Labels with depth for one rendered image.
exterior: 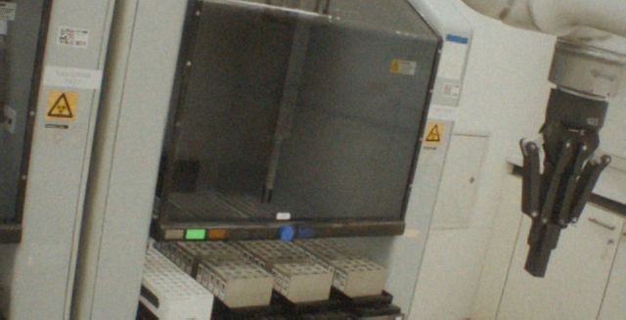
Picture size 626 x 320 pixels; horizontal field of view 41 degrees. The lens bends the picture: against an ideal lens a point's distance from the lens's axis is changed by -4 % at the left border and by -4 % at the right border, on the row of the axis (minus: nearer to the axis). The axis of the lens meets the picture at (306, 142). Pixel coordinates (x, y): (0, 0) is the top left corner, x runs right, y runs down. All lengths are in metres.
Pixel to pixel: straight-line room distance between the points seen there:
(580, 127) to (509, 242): 2.89
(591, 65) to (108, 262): 0.90
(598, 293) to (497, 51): 1.10
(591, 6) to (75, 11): 0.83
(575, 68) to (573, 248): 2.73
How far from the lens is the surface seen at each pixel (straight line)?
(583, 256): 3.72
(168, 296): 1.59
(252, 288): 1.70
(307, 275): 1.78
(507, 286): 3.98
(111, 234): 1.52
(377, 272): 1.90
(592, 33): 1.03
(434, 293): 3.88
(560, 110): 1.06
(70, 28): 1.40
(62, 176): 1.45
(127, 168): 1.49
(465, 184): 3.77
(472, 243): 3.95
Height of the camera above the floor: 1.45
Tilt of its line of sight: 10 degrees down
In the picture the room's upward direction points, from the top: 11 degrees clockwise
